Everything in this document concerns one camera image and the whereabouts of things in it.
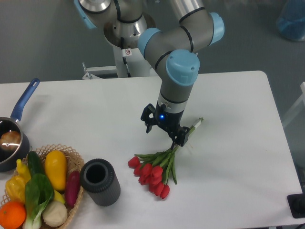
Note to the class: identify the red tulip bouquet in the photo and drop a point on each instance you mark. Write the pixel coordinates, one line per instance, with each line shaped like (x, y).
(154, 170)

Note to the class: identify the green bok choy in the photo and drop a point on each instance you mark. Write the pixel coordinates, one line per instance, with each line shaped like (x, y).
(38, 193)

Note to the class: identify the yellow banana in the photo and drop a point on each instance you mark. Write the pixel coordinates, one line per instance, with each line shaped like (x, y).
(59, 197)

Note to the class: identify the yellow squash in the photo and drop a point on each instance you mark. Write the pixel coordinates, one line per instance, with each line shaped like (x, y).
(56, 169)

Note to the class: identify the beige round bun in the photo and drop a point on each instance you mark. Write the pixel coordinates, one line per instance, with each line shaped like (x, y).
(55, 214)

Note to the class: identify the blue plastic bag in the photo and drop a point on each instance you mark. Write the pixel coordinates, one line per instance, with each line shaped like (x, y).
(291, 21)

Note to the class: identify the yellow bell pepper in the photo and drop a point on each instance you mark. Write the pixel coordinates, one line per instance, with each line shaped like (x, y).
(15, 188)

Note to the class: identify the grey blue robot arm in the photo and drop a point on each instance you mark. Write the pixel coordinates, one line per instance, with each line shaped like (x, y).
(171, 54)

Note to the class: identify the orange fruit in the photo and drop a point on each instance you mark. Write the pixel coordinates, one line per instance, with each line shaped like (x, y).
(12, 215)

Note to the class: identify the black device at edge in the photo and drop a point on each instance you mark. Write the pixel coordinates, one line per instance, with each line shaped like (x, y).
(297, 205)

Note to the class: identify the dark green cucumber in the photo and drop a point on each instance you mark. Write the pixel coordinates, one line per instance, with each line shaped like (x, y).
(34, 164)

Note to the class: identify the dark grey ribbed vase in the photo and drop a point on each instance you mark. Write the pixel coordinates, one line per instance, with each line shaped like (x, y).
(99, 180)

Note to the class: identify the blue handled saucepan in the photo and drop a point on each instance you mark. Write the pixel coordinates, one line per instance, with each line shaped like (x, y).
(8, 158)

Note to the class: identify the purple sweet potato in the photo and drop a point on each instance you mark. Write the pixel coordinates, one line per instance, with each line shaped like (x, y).
(72, 188)

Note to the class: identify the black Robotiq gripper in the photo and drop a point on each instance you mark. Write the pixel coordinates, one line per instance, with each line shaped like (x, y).
(169, 122)

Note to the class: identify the brown bread roll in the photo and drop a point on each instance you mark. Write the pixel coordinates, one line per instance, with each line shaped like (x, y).
(10, 141)

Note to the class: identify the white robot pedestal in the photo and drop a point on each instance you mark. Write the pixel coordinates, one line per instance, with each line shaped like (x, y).
(128, 64)

